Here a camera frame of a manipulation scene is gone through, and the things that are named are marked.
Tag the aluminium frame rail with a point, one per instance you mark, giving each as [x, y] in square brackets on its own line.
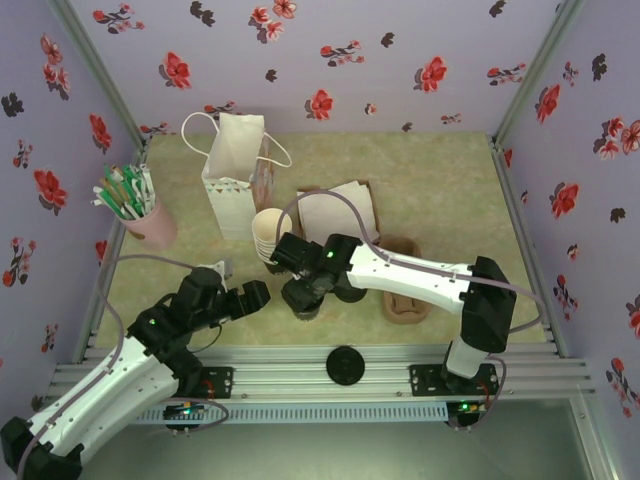
[280, 375]

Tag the white paper napkins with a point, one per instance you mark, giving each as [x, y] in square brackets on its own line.
[330, 215]

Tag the black paper coffee cup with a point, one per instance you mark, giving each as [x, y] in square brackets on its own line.
[308, 314]

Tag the stack of paper cups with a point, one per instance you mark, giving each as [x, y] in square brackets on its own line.
[265, 230]

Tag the white wrapped straw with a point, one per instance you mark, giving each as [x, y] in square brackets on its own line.
[150, 192]
[111, 201]
[144, 187]
[107, 209]

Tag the white floral paper bag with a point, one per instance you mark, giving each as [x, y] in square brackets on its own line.
[235, 145]

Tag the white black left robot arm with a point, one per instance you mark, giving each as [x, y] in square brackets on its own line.
[100, 390]

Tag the pink straw holder cup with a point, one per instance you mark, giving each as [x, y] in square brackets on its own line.
[152, 230]

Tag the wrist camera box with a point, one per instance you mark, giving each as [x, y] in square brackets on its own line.
[200, 287]
[297, 252]

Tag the black plastic cup lid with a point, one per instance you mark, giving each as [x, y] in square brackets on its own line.
[345, 366]
[300, 302]

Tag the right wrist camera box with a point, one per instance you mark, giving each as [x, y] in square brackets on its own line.
[297, 252]

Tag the white napkins on tray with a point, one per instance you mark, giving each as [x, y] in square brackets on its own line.
[306, 191]

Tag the stack of black lids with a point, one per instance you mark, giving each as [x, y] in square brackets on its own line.
[352, 294]

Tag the aluminium frame post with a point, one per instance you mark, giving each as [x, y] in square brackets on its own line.
[537, 70]
[100, 70]

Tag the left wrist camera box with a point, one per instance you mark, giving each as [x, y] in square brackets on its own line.
[200, 287]

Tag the brown wooden stirrer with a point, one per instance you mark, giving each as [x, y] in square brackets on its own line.
[124, 189]

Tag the aluminium lower frame bar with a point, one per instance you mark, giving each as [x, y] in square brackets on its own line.
[593, 440]

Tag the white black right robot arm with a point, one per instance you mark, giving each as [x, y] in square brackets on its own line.
[410, 277]

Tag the small black controller board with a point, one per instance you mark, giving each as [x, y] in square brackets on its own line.
[182, 412]
[465, 410]

